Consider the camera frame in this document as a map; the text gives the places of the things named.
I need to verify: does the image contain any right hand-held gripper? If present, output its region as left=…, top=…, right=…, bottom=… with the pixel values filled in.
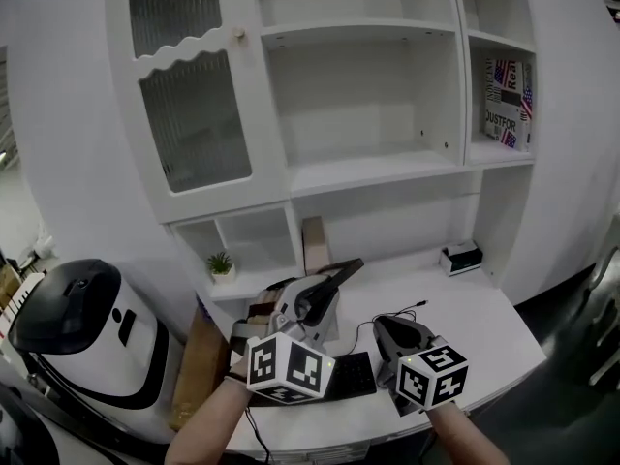
left=372, top=314, right=471, bottom=418

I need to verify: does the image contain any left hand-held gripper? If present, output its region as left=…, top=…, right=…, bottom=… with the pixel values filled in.
left=230, top=272, right=344, bottom=405

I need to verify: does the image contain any black picture frame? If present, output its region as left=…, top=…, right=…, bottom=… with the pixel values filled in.
left=309, top=258, right=365, bottom=326

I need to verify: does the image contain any person's right forearm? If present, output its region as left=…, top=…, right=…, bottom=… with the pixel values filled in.
left=424, top=398, right=511, bottom=465

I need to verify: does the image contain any person's left forearm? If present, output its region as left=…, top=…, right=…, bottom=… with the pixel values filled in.
left=163, top=373, right=252, bottom=465

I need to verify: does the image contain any white desk with drawers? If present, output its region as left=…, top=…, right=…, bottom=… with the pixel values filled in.
left=193, top=252, right=547, bottom=465

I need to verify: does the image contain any black keyboard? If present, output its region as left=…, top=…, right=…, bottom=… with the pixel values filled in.
left=247, top=350, right=379, bottom=407

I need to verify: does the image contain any pale pink desktop tower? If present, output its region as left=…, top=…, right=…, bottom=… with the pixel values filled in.
left=301, top=215, right=336, bottom=276

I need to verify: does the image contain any potted plant with white pot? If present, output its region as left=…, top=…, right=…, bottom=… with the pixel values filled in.
left=204, top=250, right=237, bottom=286

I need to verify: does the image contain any white box with dark panel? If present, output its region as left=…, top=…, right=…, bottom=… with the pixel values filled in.
left=439, top=239, right=485, bottom=278

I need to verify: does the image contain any brown cardboard box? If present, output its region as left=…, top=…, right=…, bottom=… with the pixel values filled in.
left=166, top=301, right=233, bottom=434

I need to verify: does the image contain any white hutch shelf unit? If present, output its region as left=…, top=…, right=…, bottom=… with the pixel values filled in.
left=104, top=0, right=543, bottom=305

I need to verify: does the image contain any ribbed glass cabinet door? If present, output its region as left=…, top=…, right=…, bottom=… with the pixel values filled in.
left=105, top=0, right=288, bottom=226

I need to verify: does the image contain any flag print decorative book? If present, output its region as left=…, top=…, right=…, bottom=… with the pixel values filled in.
left=482, top=57, right=535, bottom=153

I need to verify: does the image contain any white slatted rack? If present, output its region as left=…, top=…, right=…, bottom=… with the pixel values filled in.
left=0, top=269, right=48, bottom=329

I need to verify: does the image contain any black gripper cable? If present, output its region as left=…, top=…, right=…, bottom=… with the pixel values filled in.
left=243, top=403, right=273, bottom=465

